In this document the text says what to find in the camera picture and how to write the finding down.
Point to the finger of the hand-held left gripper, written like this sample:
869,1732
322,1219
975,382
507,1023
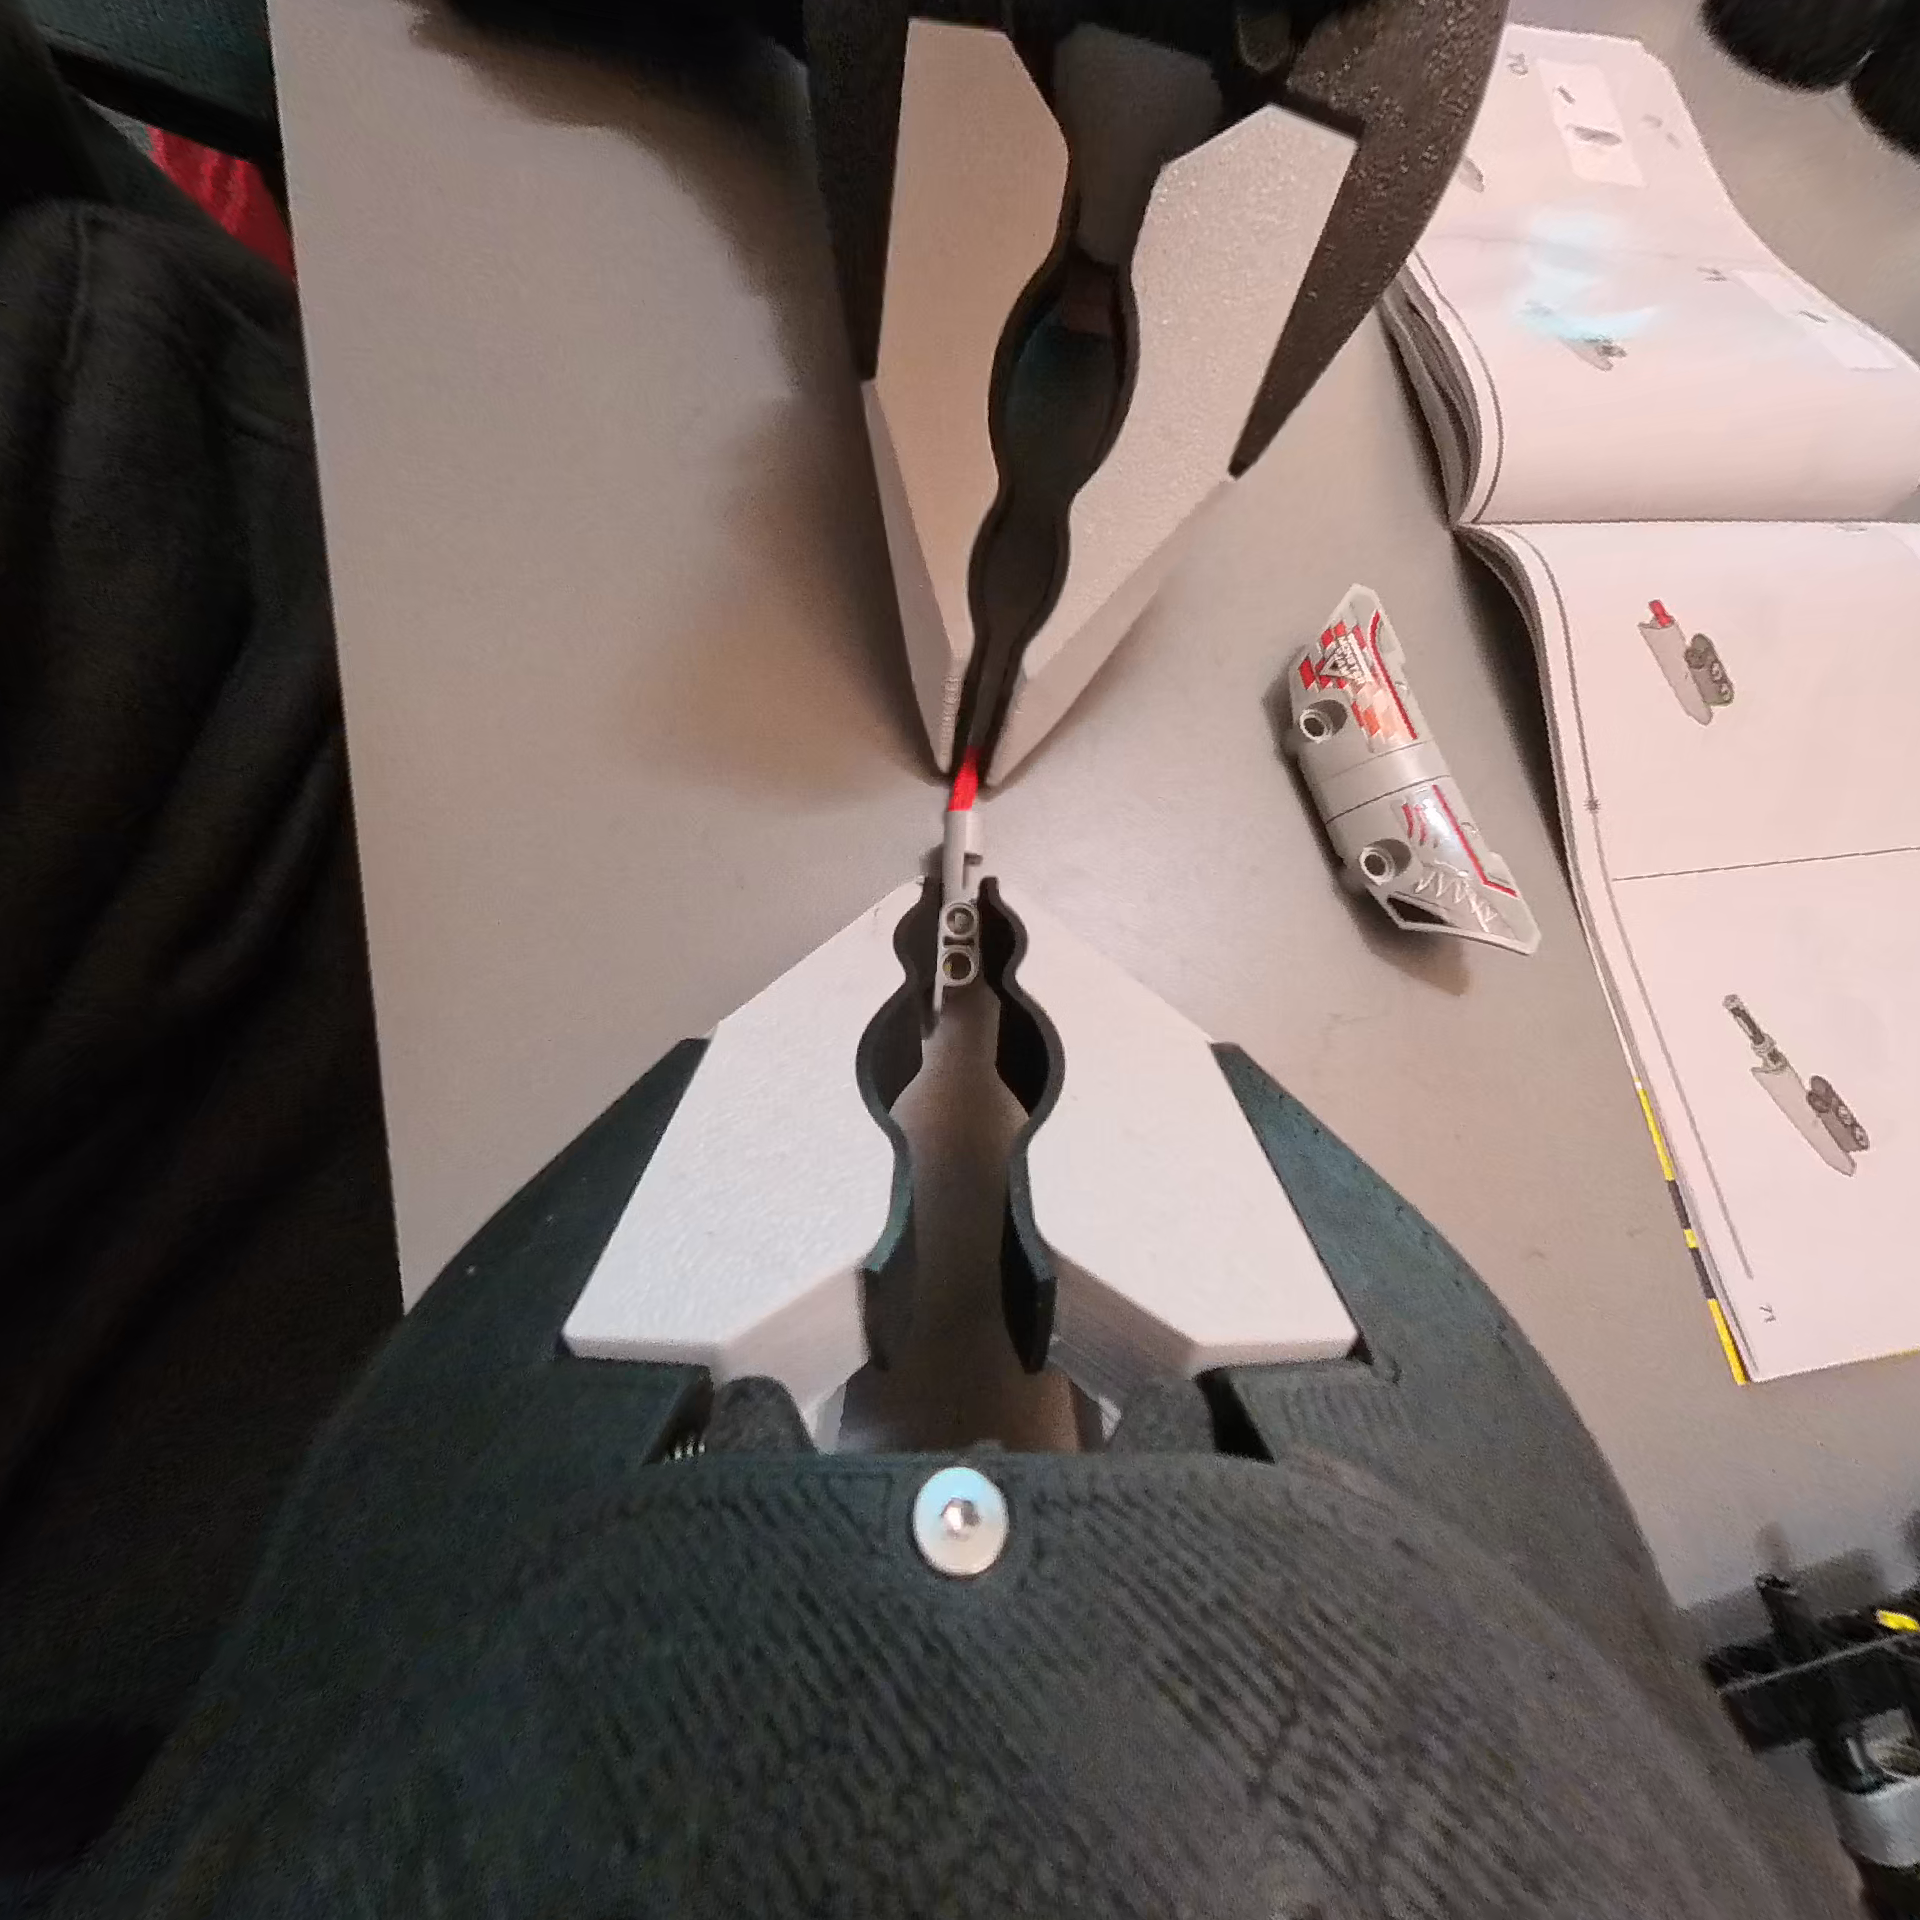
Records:
1200,331
946,300

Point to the partly built toy truck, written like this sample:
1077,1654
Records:
1799,1664

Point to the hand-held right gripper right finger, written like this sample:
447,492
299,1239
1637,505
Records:
1186,1200

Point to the white instruction booklet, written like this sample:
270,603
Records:
1725,750

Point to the person's black clothing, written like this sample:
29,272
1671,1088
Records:
149,902

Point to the red cloth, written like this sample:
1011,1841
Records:
219,203

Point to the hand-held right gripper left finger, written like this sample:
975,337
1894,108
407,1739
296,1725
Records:
720,1200

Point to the grey printed toy panel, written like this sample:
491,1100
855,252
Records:
1381,781

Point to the grey toy assembly red axle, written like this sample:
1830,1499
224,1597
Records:
962,832

